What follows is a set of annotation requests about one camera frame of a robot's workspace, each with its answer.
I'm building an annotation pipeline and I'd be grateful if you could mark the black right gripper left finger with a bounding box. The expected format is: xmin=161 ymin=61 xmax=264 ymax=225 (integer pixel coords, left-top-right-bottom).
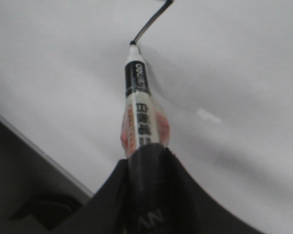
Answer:
xmin=51 ymin=159 xmax=127 ymax=234

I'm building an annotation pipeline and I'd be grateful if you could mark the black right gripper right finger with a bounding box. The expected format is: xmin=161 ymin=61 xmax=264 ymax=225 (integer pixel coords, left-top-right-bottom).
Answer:
xmin=128 ymin=143 xmax=255 ymax=234

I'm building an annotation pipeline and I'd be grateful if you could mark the black white whiteboard marker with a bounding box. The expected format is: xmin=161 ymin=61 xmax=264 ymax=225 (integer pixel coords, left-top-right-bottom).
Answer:
xmin=121 ymin=42 xmax=170 ymax=158

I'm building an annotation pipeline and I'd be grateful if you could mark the white whiteboard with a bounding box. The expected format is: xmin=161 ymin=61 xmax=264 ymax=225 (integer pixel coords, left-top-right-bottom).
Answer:
xmin=0 ymin=0 xmax=293 ymax=234

